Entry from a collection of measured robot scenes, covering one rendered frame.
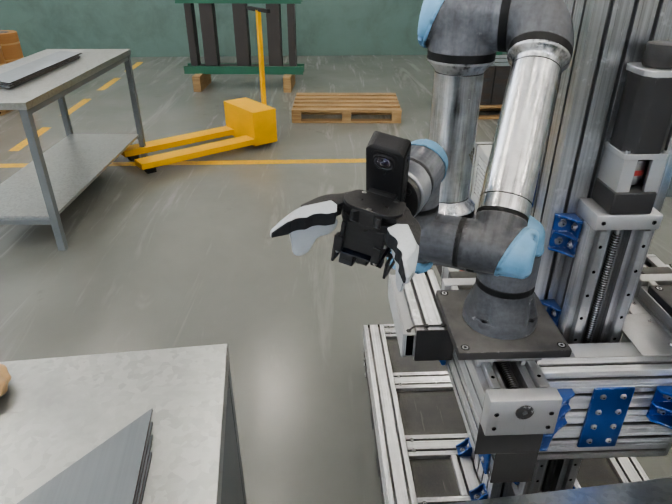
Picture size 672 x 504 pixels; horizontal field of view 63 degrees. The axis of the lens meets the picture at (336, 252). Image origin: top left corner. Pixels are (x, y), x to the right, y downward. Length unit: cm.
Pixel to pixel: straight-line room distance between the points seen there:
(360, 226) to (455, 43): 44
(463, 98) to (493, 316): 43
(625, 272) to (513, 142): 57
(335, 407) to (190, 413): 151
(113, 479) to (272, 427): 153
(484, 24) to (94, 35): 1015
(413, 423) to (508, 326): 103
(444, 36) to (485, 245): 37
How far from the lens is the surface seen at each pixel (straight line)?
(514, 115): 87
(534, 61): 92
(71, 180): 445
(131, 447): 92
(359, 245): 64
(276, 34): 774
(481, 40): 98
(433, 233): 81
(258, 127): 536
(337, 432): 234
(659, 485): 150
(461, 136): 103
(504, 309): 113
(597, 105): 123
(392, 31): 1035
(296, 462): 225
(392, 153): 60
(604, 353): 135
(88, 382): 109
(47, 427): 103
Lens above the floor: 173
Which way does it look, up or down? 29 degrees down
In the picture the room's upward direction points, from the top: straight up
